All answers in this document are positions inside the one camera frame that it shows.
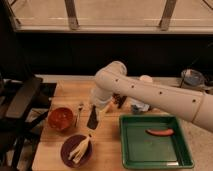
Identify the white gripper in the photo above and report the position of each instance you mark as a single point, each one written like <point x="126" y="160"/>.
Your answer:
<point x="101" y="99"/>

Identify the dark eraser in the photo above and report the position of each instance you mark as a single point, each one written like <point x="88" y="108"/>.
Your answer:
<point x="93" y="121"/>

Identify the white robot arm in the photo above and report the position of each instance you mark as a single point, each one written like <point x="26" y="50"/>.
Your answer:
<point x="193" y="106"/>

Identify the green plastic tray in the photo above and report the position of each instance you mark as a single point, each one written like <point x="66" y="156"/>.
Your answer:
<point x="141" y="150"/>

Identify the dark grape bunch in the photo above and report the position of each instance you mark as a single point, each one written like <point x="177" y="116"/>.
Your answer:
<point x="117" y="98"/>

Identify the blue white cloth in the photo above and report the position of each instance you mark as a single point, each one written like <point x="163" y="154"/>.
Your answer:
<point x="138" y="107"/>

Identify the metal fork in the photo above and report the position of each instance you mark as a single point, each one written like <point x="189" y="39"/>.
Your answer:
<point x="80" y="108"/>

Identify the red bowl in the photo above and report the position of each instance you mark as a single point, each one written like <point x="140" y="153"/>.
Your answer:
<point x="60" y="118"/>

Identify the purple plate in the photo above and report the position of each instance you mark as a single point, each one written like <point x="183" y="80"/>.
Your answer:
<point x="70" y="144"/>

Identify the peeled banana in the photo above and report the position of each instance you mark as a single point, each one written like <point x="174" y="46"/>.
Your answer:
<point x="76" y="154"/>

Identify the red sausage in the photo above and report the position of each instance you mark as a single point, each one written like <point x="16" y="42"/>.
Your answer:
<point x="167" y="132"/>

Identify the metal bowl on side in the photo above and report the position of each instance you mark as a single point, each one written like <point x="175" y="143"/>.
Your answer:
<point x="192" y="77"/>

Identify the black chair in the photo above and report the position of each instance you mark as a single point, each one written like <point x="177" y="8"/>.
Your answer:
<point x="23" y="106"/>

